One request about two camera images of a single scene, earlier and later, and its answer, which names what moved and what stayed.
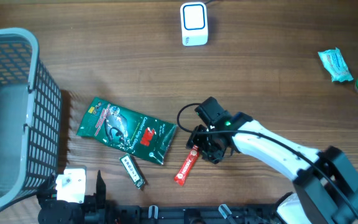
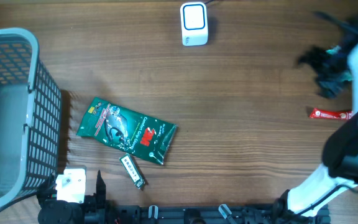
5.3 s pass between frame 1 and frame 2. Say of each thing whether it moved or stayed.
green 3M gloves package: stayed
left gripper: stayed
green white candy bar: stayed
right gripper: moved
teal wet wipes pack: stayed
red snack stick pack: moved
